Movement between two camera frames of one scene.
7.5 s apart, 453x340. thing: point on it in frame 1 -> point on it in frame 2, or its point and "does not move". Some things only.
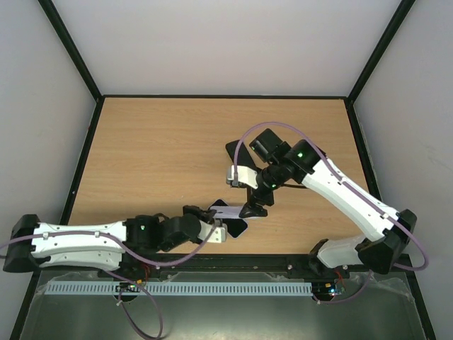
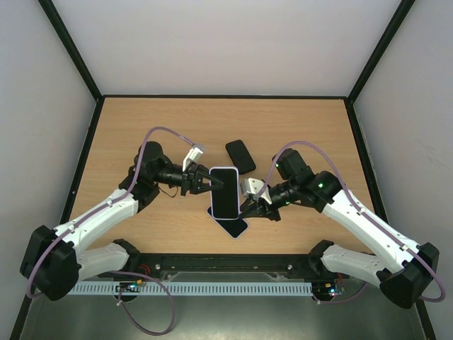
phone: [244, 159] does not move
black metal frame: [348, 98] does not move
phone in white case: [236, 227] does not move
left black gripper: [205, 216] -> [192, 180]
